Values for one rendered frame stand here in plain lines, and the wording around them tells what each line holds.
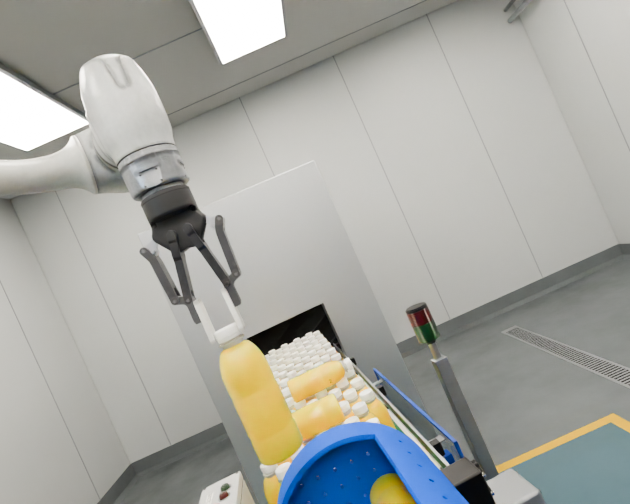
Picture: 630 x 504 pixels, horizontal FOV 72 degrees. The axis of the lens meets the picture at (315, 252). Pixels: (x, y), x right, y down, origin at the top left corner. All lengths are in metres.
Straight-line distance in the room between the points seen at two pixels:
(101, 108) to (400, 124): 4.62
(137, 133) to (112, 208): 4.71
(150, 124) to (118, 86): 0.06
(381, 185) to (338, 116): 0.91
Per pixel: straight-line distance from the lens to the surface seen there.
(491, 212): 5.30
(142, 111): 0.68
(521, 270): 5.43
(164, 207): 0.65
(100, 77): 0.71
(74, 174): 0.82
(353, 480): 0.84
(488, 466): 1.43
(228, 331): 0.66
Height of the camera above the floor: 1.53
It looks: 1 degrees down
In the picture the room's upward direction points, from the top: 24 degrees counter-clockwise
